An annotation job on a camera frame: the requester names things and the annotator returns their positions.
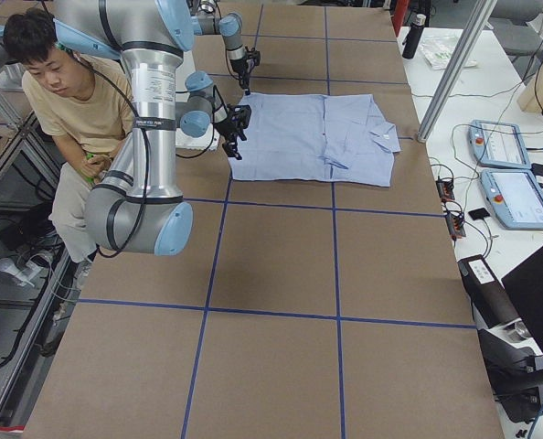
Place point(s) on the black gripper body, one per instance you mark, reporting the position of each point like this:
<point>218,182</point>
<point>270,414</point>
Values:
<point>227,128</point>
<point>241,69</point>

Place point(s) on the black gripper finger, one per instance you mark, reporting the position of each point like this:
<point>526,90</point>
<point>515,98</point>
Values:
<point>231,149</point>
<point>245,84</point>

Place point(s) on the light blue striped shirt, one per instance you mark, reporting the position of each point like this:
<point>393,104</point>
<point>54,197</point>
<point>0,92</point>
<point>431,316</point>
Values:
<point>316,137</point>

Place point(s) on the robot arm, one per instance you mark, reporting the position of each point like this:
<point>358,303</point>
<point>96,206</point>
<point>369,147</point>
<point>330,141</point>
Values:
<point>207,19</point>
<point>137,207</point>

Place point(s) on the green object in hands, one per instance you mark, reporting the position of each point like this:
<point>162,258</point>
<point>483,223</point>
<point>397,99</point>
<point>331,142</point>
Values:
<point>87,169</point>

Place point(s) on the seated person in beige shirt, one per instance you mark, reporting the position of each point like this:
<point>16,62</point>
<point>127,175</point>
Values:
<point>80,101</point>

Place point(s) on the black water bottle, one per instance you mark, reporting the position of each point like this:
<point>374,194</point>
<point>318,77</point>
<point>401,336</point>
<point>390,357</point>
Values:
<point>412,40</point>

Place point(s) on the upper teach pendant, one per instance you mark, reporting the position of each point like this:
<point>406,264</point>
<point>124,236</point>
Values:
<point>499,145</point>

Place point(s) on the teach pendant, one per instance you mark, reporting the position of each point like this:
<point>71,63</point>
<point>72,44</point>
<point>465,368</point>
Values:
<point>515,197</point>
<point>499,145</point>

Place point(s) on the lower teach pendant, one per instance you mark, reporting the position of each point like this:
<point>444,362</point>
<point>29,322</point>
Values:
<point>515,197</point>

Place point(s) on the aluminium frame post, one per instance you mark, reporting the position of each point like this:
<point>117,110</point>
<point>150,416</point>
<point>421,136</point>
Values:
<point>474,26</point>

